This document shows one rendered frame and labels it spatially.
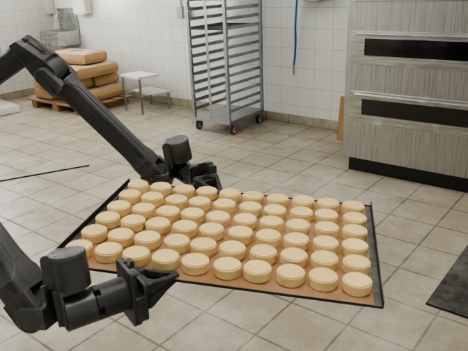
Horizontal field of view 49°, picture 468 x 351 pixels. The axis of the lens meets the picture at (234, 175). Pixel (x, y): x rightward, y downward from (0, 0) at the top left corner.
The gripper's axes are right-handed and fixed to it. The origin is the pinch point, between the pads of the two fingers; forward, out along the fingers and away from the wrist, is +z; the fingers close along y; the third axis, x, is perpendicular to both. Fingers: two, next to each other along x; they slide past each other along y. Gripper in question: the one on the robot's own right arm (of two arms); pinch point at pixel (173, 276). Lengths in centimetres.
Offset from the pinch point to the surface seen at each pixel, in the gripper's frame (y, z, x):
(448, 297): -96, 167, 46
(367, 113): -48, 257, 186
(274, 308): -99, 96, 90
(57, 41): -34, 168, 679
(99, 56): -43, 187, 569
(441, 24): 19, 273, 144
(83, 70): -56, 160, 550
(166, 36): -19, 258, 520
